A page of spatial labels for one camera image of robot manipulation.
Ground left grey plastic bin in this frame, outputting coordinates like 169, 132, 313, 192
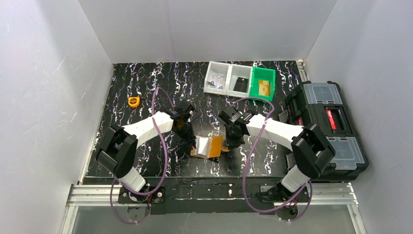
204, 61, 232, 95

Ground gold credit card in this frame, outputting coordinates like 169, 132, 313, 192
258, 80, 270, 97

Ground orange leather card holder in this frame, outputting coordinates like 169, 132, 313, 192
190, 136, 230, 159

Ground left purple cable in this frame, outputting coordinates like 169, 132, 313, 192
110, 86, 176, 225

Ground black plastic toolbox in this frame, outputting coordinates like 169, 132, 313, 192
279, 81, 369, 182

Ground middle grey plastic bin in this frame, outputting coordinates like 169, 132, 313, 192
226, 64, 253, 98

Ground grey plastic bin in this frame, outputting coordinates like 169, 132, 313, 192
226, 64, 253, 98
204, 61, 232, 95

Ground yellow tape measure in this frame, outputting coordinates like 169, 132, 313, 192
128, 97, 140, 108

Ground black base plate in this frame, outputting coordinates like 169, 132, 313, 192
117, 175, 310, 215

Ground black card in bin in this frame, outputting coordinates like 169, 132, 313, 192
233, 77, 249, 93

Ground photo cards in bin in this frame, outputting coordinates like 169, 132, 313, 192
207, 73, 226, 90

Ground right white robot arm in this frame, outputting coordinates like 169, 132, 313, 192
219, 106, 336, 193

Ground green plastic bin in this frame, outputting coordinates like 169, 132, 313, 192
249, 67, 276, 102

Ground aluminium frame rail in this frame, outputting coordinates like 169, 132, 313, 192
61, 180, 366, 234

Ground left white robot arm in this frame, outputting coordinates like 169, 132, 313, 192
95, 101, 196, 195

